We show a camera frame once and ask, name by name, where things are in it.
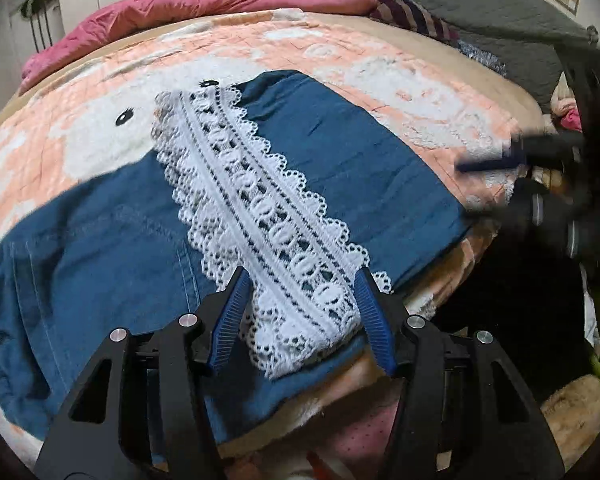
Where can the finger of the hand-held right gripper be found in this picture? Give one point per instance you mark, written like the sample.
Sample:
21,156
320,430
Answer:
540,147
525,205

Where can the white door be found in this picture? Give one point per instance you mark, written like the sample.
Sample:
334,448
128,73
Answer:
22,35

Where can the blue pants with lace trim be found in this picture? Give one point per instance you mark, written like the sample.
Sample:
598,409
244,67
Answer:
355,160

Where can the peach and white blanket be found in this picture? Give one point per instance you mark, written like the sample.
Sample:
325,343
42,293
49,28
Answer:
230,45

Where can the striped dark cloth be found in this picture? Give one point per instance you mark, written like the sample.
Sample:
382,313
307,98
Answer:
410,15

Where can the tan fuzzy cloth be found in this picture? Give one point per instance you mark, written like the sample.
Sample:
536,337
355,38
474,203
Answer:
575,415

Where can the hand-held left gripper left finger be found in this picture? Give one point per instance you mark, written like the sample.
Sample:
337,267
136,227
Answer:
230,320

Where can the grey quilted headboard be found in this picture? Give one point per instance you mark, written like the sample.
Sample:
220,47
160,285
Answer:
480,15

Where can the patterned blue cloth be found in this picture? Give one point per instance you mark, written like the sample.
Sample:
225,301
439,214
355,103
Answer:
480,57

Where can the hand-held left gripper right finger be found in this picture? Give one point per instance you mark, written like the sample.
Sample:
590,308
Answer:
375,325

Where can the bed with tan sheet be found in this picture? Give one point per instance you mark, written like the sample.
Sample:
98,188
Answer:
505,90

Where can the person's pink dotted clothing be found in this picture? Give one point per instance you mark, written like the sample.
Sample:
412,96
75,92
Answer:
360,430

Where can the pink comforter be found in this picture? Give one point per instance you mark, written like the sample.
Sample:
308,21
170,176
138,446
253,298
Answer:
205,0

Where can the pink cloth pile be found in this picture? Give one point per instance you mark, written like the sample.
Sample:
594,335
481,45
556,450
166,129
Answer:
567,112

